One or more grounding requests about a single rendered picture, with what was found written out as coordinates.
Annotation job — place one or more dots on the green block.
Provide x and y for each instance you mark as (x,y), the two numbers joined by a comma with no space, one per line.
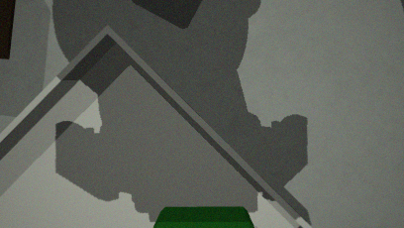
(204,217)

